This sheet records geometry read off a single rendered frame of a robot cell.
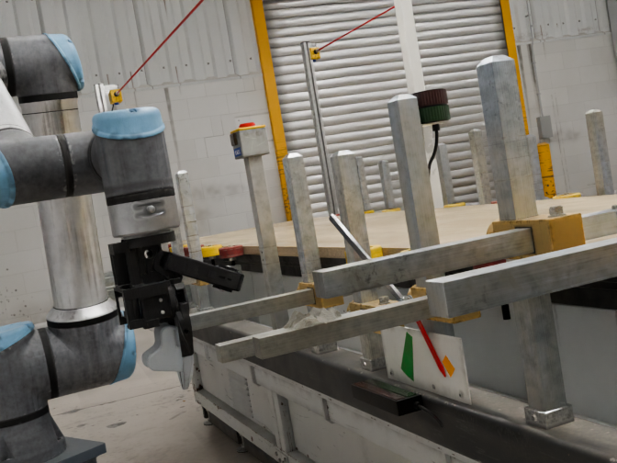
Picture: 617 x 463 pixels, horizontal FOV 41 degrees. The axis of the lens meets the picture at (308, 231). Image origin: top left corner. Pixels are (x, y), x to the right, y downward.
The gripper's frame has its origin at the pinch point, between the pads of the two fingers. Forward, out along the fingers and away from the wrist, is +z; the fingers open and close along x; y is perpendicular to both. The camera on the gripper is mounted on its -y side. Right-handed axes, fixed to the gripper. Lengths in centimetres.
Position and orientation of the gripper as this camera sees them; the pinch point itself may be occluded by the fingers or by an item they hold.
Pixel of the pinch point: (188, 378)
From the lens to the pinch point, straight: 113.0
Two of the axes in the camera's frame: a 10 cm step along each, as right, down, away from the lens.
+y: -9.0, 1.7, -3.9
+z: 1.6, 9.8, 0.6
